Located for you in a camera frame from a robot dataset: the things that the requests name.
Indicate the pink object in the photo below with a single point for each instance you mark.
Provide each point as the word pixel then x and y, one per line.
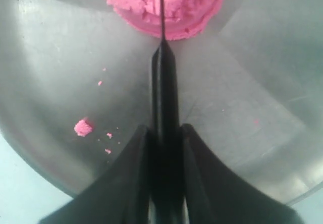
pixel 183 18

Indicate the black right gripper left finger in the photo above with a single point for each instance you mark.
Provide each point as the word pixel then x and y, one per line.
pixel 120 195

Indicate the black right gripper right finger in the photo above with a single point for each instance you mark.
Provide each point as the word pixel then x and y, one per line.
pixel 215 194

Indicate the round steel plate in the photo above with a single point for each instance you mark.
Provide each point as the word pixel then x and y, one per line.
pixel 250 84

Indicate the small pink dough crumb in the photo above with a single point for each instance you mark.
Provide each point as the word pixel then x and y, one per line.
pixel 83 127

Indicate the black knife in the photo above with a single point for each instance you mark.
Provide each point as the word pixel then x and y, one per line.
pixel 166 193

